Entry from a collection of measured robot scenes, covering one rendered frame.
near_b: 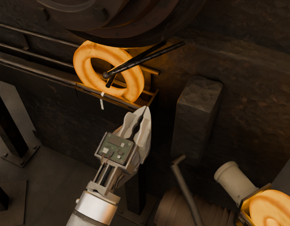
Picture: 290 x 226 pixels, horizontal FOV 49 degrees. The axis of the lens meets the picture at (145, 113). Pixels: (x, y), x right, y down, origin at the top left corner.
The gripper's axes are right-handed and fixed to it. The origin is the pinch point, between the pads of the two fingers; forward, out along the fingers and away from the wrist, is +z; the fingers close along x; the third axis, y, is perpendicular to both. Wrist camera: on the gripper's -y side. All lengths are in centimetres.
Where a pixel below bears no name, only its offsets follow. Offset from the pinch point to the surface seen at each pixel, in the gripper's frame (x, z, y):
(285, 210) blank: -31.7, -9.0, 5.9
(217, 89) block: -13.0, 10.4, 1.4
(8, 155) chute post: 72, -22, -71
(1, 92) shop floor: 103, 6, -81
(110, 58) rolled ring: 11.3, 7.4, 5.1
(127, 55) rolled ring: 8.1, 9.6, 4.8
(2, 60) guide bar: 46.3, 1.4, -6.7
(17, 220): 48, -43, -64
